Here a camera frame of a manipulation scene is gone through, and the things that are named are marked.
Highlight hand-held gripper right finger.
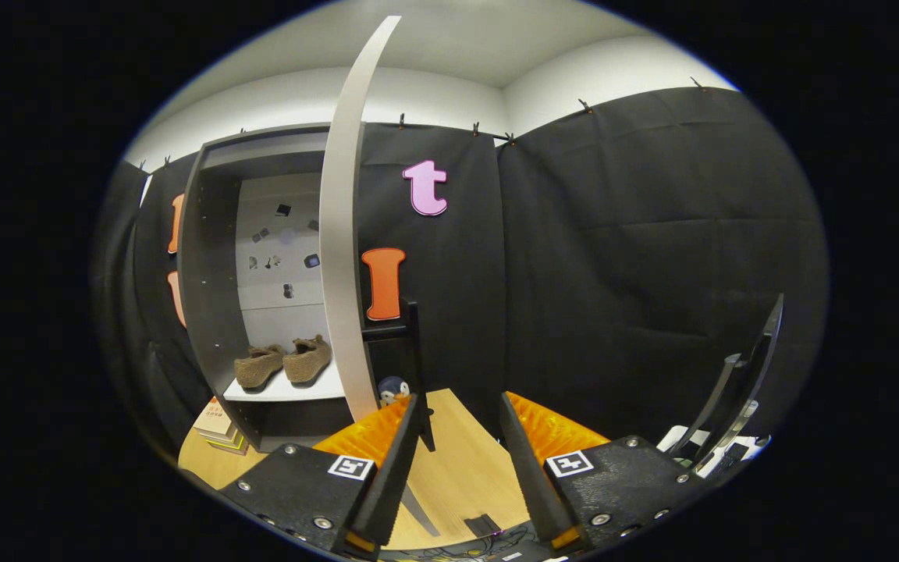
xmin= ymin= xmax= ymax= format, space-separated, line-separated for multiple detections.
xmin=499 ymin=390 xmax=705 ymax=553

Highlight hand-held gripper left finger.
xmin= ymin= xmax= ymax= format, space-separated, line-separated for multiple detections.
xmin=218 ymin=393 xmax=422 ymax=558

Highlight brown fuzzy slipper shoe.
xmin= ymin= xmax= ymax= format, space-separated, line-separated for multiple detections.
xmin=233 ymin=346 xmax=288 ymax=391
xmin=283 ymin=336 xmax=333 ymax=385

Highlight grey shoe cabinet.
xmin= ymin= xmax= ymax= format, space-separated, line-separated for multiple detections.
xmin=176 ymin=123 xmax=372 ymax=454

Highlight white paper sheets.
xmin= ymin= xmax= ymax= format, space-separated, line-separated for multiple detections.
xmin=656 ymin=425 xmax=770 ymax=477

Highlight black backdrop cloth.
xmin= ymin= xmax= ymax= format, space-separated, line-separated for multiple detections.
xmin=91 ymin=86 xmax=831 ymax=469

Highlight dark slanted stand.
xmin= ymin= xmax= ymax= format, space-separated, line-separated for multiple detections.
xmin=668 ymin=293 xmax=784 ymax=469

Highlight row of black cloth clips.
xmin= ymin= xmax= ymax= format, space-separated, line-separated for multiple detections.
xmin=137 ymin=76 xmax=704 ymax=171

